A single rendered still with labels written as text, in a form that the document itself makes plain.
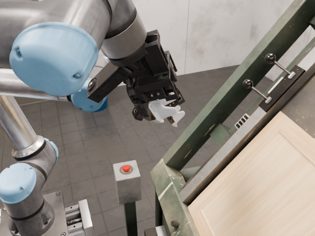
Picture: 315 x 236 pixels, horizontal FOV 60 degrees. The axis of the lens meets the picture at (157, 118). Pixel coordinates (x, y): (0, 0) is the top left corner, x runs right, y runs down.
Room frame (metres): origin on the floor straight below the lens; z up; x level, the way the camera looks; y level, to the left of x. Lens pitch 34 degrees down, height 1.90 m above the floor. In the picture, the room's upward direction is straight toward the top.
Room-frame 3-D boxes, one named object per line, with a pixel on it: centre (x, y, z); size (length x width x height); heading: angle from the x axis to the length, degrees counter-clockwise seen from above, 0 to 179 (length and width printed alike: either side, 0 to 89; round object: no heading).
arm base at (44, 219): (0.60, 0.45, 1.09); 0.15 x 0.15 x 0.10
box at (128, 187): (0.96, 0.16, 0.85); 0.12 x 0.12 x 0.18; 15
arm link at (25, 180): (0.61, 0.45, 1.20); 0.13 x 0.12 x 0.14; 176
